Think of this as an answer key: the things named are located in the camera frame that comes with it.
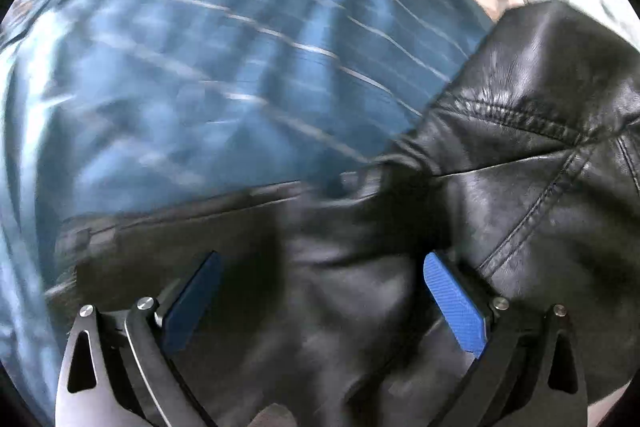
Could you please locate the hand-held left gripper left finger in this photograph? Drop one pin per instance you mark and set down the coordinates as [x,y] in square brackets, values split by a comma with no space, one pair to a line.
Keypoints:
[192,302]

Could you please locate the blue striped bed sheet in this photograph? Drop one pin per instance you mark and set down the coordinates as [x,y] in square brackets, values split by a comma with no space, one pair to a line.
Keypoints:
[200,82]

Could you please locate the black leather jacket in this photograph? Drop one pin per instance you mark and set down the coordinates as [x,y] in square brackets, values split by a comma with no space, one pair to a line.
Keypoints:
[500,187]

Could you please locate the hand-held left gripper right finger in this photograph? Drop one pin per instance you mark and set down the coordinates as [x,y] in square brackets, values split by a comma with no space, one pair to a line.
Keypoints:
[455,307]

